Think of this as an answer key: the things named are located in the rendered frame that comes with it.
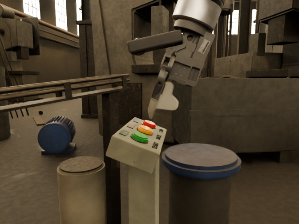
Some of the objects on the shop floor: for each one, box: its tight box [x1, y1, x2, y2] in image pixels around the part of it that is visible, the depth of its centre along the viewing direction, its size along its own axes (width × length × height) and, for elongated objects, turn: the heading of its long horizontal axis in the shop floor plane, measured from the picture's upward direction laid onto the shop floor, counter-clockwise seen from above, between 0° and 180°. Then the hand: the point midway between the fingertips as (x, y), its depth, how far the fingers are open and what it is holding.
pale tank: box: [206, 0, 234, 77], centre depth 812 cm, size 92×92×450 cm
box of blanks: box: [171, 75, 299, 164], centre depth 228 cm, size 103×83×77 cm
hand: (149, 111), depth 51 cm, fingers closed
